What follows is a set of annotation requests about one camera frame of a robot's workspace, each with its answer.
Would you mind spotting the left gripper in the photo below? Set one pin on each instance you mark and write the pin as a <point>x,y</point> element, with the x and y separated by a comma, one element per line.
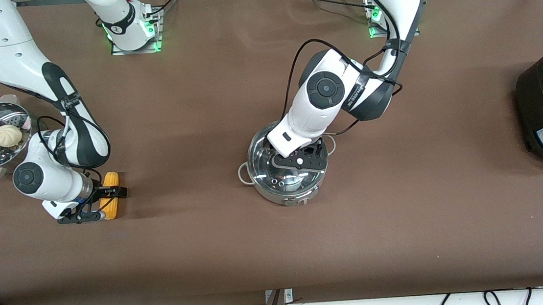
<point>318,149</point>

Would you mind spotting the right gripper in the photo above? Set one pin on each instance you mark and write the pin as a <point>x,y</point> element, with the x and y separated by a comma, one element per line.
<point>101,191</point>

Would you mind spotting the yellow corn cob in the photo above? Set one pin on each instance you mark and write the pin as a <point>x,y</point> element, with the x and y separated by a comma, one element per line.
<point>110,205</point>

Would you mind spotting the glass pot lid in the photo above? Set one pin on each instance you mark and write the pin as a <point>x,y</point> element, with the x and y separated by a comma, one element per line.
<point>263,165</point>

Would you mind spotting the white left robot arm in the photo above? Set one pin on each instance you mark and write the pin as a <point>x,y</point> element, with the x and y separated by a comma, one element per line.
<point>325,89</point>

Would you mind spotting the brown table cover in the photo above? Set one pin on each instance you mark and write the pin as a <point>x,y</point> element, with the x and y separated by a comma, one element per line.
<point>280,250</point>

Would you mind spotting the white steamed bun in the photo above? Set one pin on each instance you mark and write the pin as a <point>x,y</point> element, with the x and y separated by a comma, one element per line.
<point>8,136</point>

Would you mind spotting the small metal edge bracket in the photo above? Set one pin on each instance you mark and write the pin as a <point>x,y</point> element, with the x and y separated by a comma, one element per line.
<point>288,294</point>

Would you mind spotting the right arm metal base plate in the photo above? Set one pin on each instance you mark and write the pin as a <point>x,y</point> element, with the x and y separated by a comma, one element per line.
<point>120,51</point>

